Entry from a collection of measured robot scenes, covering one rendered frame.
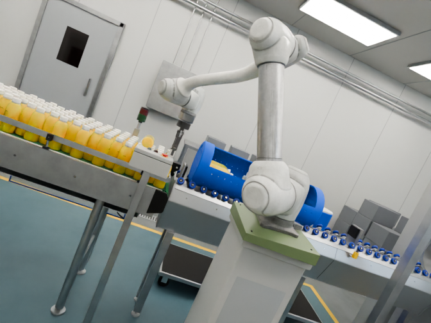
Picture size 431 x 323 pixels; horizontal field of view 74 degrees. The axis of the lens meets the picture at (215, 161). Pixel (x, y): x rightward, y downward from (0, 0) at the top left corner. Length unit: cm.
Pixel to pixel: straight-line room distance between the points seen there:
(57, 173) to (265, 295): 118
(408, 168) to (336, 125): 177
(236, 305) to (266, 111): 80
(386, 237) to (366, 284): 240
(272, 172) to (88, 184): 101
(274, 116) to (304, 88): 445
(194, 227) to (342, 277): 114
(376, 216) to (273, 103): 418
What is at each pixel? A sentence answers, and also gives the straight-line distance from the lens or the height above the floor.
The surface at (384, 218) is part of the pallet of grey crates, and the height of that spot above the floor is 104.
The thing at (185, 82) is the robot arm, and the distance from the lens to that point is 144.
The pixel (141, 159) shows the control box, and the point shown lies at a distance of 147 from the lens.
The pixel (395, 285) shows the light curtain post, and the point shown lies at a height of 88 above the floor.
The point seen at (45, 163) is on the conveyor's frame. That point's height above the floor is 83.
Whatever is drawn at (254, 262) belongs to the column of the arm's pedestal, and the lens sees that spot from 125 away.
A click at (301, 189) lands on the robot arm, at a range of 123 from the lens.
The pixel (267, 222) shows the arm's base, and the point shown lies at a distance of 127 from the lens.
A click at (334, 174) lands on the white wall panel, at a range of 597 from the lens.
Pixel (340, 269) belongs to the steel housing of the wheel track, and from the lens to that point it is 230.
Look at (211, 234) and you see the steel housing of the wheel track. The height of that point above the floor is 71.
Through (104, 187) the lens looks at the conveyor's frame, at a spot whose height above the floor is 81.
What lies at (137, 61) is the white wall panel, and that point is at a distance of 521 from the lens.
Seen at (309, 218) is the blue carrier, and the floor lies 104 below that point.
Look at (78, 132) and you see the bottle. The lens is 167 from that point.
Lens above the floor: 137
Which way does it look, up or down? 7 degrees down
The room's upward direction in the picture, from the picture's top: 24 degrees clockwise
